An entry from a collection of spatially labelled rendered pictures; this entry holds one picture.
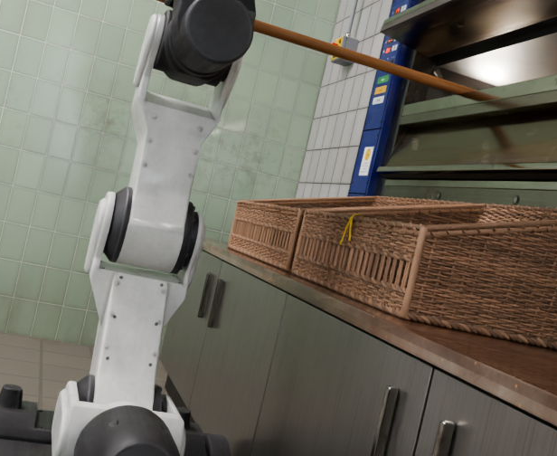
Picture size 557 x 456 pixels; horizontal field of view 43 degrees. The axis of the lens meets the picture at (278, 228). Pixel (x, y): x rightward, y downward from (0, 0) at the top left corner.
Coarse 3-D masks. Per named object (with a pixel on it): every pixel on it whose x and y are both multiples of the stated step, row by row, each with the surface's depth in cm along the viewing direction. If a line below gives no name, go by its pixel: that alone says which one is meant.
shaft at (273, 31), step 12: (156, 0) 180; (264, 24) 188; (276, 36) 190; (288, 36) 190; (300, 36) 191; (312, 48) 194; (324, 48) 194; (336, 48) 195; (348, 60) 197; (360, 60) 197; (372, 60) 198; (396, 72) 201; (408, 72) 202; (420, 72) 204; (432, 84) 205; (444, 84) 206; (456, 84) 208
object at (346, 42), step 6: (342, 36) 292; (348, 36) 292; (336, 42) 296; (342, 42) 291; (348, 42) 291; (354, 42) 292; (348, 48) 292; (354, 48) 292; (330, 60) 299; (336, 60) 294; (342, 60) 292
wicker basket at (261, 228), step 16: (240, 208) 217; (256, 208) 200; (272, 208) 188; (288, 208) 176; (304, 208) 227; (320, 208) 170; (240, 224) 213; (256, 224) 198; (272, 224) 185; (288, 224) 174; (240, 240) 209; (256, 240) 196; (272, 240) 183; (288, 240) 173; (256, 256) 191; (272, 256) 180; (288, 256) 168
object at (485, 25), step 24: (456, 0) 192; (480, 0) 186; (504, 0) 181; (528, 0) 177; (552, 0) 172; (384, 24) 233; (408, 24) 220; (432, 24) 213; (456, 24) 207; (480, 24) 201; (504, 24) 195; (528, 24) 190; (432, 48) 232; (456, 48) 224
